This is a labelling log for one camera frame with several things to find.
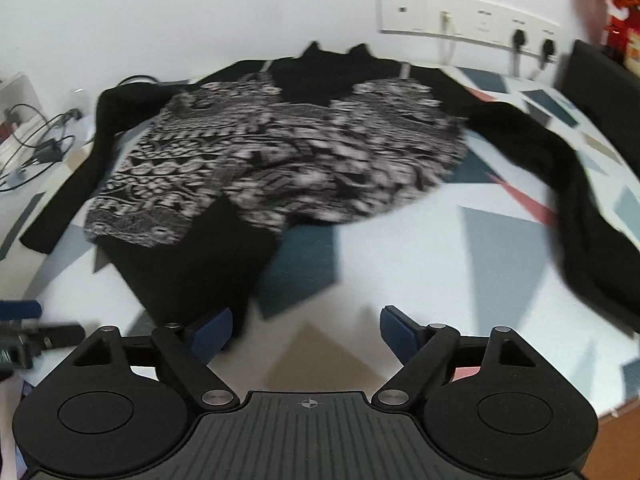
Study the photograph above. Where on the black charger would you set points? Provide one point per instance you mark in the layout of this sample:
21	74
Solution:
50	151

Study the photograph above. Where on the black plug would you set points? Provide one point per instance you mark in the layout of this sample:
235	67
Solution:
518	40
547	50

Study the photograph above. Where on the red orange decoration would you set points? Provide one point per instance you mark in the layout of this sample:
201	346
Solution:
617	5

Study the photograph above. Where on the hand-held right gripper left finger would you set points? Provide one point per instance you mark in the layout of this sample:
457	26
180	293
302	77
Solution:
212	332

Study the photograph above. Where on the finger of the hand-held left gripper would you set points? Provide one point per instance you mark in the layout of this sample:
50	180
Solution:
20	309
57	335

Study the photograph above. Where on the white wall socket panel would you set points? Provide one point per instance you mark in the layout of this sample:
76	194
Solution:
415	10

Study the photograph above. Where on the geometric print bed sheet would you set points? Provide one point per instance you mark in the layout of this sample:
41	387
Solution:
450	270

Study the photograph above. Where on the black white patterned sweater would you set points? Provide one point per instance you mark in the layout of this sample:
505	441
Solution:
280	160

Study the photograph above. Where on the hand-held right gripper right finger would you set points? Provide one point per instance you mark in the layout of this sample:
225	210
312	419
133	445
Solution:
400	332

